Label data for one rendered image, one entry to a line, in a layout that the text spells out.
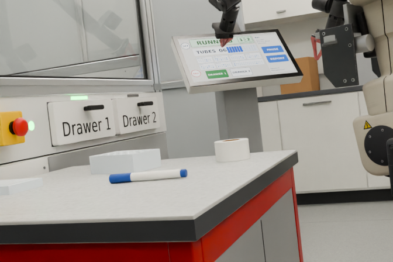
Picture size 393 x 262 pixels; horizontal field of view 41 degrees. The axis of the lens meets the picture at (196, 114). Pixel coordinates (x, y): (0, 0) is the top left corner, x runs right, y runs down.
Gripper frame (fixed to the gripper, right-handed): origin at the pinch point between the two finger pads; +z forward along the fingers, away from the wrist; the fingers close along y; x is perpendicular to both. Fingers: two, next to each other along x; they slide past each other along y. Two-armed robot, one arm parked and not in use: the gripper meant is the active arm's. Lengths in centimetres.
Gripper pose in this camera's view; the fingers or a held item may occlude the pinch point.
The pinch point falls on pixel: (221, 44)
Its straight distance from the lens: 213.6
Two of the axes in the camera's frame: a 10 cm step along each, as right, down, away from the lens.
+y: -9.5, 1.2, -3.0
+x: 2.8, 7.6, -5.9
